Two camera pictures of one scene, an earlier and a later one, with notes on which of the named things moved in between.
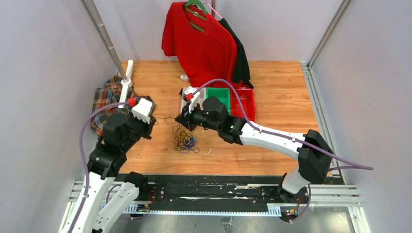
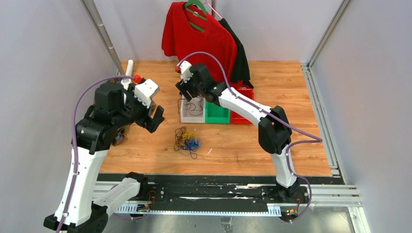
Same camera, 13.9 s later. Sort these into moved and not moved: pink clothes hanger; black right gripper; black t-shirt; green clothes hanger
Moved: black right gripper
Not moved: black t-shirt; green clothes hanger; pink clothes hanger
